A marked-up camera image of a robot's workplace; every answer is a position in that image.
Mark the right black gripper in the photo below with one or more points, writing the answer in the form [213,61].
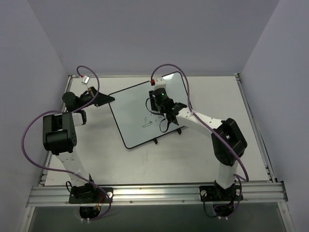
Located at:
[152,102]

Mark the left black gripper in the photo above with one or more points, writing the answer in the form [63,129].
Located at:
[94,96]

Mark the white whiteboard black frame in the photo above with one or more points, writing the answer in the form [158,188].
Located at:
[131,112]

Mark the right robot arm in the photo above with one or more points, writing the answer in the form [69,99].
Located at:
[228,141]

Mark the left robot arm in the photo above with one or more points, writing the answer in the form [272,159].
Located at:
[60,138]

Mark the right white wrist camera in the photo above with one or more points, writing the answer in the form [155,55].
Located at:
[157,83]

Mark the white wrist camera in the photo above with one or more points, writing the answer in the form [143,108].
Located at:
[85,80]
[157,83]

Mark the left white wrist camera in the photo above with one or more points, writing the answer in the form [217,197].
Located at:
[85,80]

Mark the back aluminium rail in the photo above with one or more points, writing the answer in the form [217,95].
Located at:
[148,76]

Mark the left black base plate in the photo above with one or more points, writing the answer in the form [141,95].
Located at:
[89,194]

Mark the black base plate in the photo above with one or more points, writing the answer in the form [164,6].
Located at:
[215,193]
[89,194]

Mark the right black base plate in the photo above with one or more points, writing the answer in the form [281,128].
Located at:
[215,193]

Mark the right aluminium side rail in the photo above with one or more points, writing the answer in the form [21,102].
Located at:
[257,133]

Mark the aluminium front rail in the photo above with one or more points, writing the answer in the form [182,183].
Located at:
[252,192]

